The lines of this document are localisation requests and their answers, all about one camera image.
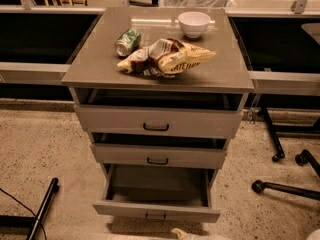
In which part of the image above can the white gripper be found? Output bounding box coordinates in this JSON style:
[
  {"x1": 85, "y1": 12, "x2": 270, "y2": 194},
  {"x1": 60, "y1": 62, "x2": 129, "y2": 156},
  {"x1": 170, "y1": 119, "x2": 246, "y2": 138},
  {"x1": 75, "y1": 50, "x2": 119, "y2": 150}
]
[{"x1": 171, "y1": 228, "x2": 230, "y2": 240}]

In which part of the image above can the grey bottom drawer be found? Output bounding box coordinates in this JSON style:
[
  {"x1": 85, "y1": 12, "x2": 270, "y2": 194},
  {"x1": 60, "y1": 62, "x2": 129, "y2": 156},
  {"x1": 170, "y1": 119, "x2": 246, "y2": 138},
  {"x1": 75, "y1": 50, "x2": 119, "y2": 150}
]
[{"x1": 94, "y1": 164, "x2": 220, "y2": 223}]

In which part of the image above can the grey drawer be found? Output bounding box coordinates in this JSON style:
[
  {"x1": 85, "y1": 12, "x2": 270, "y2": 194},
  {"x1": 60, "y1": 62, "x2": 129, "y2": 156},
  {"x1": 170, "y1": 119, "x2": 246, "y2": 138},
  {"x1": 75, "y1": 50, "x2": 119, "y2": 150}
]
[
  {"x1": 91, "y1": 133, "x2": 226, "y2": 169},
  {"x1": 94, "y1": 164, "x2": 220, "y2": 223},
  {"x1": 75, "y1": 89, "x2": 242, "y2": 138}
]

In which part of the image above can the grey middle drawer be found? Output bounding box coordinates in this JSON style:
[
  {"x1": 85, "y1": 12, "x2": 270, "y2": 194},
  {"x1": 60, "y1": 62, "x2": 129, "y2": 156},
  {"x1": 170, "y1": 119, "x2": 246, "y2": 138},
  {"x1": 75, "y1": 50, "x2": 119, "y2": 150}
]
[{"x1": 91, "y1": 133, "x2": 226, "y2": 169}]

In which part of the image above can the grey top drawer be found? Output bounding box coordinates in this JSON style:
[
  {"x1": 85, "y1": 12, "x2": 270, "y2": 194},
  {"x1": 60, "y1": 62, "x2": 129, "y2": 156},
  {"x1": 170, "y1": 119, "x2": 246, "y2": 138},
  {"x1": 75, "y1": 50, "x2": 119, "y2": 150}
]
[{"x1": 75, "y1": 89, "x2": 242, "y2": 138}]

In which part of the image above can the grey drawer cabinet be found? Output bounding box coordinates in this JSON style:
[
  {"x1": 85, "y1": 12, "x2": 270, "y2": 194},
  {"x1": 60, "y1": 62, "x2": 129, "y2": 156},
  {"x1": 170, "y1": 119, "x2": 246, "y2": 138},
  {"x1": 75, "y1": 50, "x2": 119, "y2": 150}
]
[{"x1": 61, "y1": 6, "x2": 255, "y2": 185}]

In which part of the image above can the black caster leg lower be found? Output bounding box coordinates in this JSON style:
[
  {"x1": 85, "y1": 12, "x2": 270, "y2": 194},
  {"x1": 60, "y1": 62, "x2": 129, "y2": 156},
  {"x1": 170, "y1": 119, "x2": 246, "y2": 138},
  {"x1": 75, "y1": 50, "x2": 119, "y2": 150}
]
[{"x1": 251, "y1": 180, "x2": 320, "y2": 201}]

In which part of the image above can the black caster leg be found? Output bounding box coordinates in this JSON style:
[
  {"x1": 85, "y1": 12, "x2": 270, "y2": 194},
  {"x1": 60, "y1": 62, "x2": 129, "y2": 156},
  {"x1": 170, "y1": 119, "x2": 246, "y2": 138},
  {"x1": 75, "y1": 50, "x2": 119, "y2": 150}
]
[
  {"x1": 295, "y1": 149, "x2": 320, "y2": 177},
  {"x1": 251, "y1": 180, "x2": 320, "y2": 201}
]

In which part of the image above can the black upright stand leg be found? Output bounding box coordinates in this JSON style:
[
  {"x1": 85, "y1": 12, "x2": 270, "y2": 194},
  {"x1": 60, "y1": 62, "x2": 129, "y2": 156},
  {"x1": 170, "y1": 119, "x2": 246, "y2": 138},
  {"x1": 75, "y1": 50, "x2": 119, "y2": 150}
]
[{"x1": 261, "y1": 107, "x2": 285, "y2": 162}]

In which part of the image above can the black caster leg upper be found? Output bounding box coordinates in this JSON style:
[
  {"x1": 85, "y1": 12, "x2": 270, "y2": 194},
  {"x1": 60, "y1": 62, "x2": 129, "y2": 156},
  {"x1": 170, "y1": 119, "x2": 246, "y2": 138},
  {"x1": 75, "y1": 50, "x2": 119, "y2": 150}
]
[{"x1": 295, "y1": 149, "x2": 320, "y2": 177}]

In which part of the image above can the black left floor leg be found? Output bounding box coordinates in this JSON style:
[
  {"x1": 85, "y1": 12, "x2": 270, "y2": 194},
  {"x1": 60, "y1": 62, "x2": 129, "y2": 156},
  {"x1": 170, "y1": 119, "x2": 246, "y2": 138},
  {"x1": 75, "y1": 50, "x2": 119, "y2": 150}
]
[{"x1": 0, "y1": 178, "x2": 59, "y2": 240}]

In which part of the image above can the yellow chip bag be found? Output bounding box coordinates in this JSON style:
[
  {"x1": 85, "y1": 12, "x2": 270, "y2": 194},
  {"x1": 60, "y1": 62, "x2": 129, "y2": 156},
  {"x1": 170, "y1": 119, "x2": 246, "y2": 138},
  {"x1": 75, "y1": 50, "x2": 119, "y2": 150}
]
[{"x1": 117, "y1": 39, "x2": 216, "y2": 78}]

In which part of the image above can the green soda can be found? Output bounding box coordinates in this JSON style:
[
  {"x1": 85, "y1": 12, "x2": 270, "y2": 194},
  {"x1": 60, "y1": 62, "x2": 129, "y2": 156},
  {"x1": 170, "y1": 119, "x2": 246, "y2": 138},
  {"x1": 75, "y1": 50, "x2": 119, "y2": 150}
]
[{"x1": 114, "y1": 28, "x2": 141, "y2": 57}]

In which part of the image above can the white bowl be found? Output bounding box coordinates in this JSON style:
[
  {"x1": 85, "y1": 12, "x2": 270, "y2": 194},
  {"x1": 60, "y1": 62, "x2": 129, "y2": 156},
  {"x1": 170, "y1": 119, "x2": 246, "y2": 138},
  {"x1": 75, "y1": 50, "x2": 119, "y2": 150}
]
[{"x1": 178, "y1": 11, "x2": 211, "y2": 38}]

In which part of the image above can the grey metal railing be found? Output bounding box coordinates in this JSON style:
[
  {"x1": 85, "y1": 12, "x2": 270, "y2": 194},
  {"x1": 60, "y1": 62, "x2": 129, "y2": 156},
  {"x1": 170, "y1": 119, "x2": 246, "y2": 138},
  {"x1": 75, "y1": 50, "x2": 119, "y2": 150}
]
[{"x1": 0, "y1": 0, "x2": 320, "y2": 96}]

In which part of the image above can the black cable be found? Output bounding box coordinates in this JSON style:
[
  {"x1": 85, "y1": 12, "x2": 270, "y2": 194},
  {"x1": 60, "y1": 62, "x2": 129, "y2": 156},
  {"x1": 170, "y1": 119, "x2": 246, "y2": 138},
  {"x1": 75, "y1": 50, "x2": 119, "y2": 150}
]
[{"x1": 0, "y1": 187, "x2": 48, "y2": 240}]

